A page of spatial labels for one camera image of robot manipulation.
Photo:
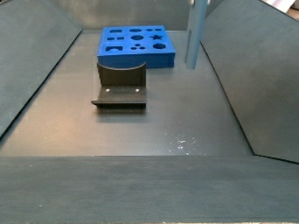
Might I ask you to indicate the black curved fixture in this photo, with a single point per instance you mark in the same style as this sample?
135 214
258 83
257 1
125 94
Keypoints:
122 86

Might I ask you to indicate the blue foam shape-cutout block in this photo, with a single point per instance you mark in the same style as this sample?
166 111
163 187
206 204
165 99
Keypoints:
129 46

